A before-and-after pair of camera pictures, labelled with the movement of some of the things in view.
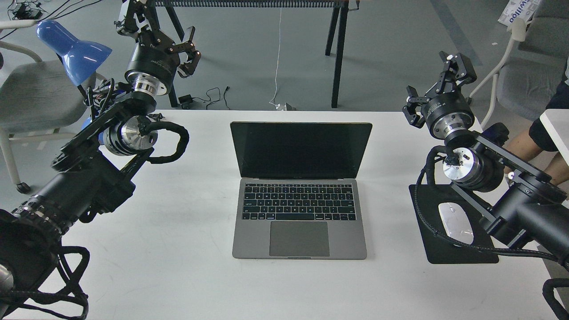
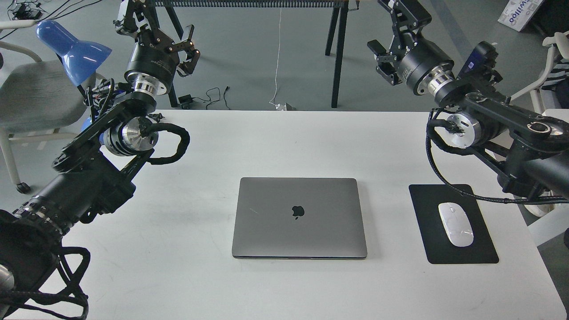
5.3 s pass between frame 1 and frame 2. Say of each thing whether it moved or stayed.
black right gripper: moved
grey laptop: moved
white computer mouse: stayed
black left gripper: stayed
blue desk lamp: stayed
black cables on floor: stayed
